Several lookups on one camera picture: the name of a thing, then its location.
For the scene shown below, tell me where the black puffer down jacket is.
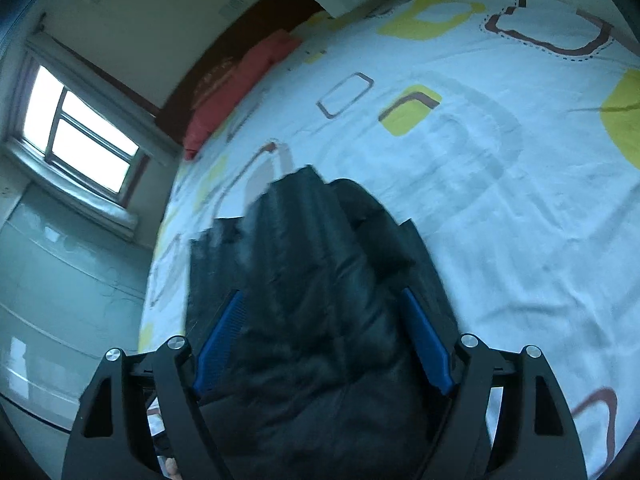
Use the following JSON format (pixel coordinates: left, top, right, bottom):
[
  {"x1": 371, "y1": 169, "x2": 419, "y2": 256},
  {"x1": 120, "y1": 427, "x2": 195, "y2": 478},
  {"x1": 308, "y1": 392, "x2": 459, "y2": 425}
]
[{"x1": 186, "y1": 167, "x2": 454, "y2": 479}]

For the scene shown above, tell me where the white wardrobe with glass doors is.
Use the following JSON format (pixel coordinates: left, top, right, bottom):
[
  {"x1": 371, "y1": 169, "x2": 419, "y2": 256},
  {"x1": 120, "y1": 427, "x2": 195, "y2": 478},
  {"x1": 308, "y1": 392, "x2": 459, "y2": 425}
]
[{"x1": 0, "y1": 184, "x2": 156, "y2": 480}]

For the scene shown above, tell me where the white patterned bed sheet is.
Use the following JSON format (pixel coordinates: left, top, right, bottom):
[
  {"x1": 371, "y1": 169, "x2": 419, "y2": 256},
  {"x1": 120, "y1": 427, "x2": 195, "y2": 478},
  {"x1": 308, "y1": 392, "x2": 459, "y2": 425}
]
[{"x1": 139, "y1": 0, "x2": 639, "y2": 478}]

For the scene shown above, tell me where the wooden framed window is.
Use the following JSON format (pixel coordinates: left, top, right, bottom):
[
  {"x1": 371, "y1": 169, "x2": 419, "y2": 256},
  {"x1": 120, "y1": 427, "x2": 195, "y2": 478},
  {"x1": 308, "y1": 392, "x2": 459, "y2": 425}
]
[{"x1": 12, "y1": 55, "x2": 149, "y2": 207}]

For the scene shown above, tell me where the red pillow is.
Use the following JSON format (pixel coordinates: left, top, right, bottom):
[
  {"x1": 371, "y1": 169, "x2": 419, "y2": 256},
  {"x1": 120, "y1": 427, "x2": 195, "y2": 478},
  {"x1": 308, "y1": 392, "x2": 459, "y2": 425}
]
[{"x1": 182, "y1": 29, "x2": 302, "y2": 160}]

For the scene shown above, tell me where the dark wooden headboard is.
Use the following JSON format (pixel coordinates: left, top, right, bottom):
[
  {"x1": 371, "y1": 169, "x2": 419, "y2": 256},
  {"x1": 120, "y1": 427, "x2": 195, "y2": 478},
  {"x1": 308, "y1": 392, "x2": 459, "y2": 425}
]
[{"x1": 155, "y1": 0, "x2": 322, "y2": 144}]

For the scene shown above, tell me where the white wall socket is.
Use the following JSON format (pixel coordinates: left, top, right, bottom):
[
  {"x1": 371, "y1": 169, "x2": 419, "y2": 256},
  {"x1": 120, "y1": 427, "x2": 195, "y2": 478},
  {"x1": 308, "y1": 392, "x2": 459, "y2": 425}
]
[{"x1": 218, "y1": 0, "x2": 246, "y2": 22}]

